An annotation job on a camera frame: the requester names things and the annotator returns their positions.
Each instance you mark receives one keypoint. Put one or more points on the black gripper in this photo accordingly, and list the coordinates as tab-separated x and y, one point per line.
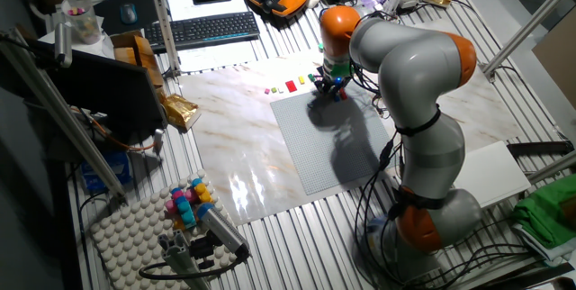
332	84

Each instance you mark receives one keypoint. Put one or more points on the silver orange robot arm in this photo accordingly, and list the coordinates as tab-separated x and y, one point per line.
409	56

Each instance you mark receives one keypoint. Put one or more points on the red Lego brick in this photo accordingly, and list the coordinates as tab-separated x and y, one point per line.
343	94

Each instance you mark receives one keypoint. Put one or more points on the green Lego brick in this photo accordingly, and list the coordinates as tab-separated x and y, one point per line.
311	77

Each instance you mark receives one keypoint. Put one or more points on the yellow Lego brick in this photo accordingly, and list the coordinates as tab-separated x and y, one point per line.
301	79

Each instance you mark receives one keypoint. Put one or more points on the red Lego plate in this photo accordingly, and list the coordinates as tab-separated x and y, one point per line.
291	86

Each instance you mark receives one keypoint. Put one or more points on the gray Lego baseplate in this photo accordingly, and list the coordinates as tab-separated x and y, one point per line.
306	155

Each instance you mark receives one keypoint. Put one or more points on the printed paper sheet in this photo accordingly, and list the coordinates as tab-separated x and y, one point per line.
216	58

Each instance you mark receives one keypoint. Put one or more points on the black computer keyboard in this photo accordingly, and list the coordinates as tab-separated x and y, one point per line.
202	31

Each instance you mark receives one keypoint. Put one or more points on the gold foil bag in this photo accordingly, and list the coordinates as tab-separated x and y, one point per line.
181	111

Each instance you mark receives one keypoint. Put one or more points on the white flat board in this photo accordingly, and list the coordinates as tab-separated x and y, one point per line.
490	173

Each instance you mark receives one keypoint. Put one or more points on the colourful toy block cluster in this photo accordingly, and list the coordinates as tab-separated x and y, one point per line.
184	206

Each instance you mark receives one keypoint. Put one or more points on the brown cardboard box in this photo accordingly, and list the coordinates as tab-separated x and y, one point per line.
141	53

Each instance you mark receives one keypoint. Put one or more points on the dark computer mouse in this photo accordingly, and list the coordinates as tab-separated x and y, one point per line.
128	13

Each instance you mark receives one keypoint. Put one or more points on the black metal bar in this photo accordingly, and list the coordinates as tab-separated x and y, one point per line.
540	148

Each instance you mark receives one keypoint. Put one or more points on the short aluminium profile piece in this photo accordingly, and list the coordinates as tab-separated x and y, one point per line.
180	258

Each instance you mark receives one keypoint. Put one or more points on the black monitor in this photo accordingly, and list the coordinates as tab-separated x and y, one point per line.
103	87

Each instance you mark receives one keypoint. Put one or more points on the brown cardboard panel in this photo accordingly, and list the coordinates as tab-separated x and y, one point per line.
558	60

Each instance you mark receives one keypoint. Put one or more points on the blue packet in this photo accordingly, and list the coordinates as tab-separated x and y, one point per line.
112	168

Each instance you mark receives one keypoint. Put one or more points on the black mouse pad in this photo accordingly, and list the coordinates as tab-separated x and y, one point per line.
108	11

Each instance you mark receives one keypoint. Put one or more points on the green cloth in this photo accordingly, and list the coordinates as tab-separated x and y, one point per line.
544	209

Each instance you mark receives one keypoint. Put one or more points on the white bumpy foam mat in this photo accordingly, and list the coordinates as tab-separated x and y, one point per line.
126	236

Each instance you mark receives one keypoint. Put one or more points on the clear plastic jar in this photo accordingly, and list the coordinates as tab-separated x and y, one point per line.
82	20

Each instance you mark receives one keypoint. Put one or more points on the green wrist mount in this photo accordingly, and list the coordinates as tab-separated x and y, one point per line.
341	70

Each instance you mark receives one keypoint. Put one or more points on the silver depth camera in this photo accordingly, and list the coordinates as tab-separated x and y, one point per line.
63	47
222	229

